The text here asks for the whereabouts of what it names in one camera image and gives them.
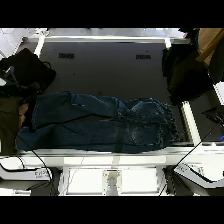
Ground blue jeans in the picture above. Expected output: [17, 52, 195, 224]
[15, 90, 181, 155]

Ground black garment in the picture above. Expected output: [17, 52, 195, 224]
[0, 47, 57, 98]
[161, 42, 215, 106]

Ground olive green garment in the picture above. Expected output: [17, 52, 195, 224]
[0, 95, 22, 156]

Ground silver frame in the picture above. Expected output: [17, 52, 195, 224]
[0, 33, 224, 196]

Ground black cable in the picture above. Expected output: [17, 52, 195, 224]
[0, 155, 27, 172]
[159, 120, 224, 196]
[30, 149, 57, 196]

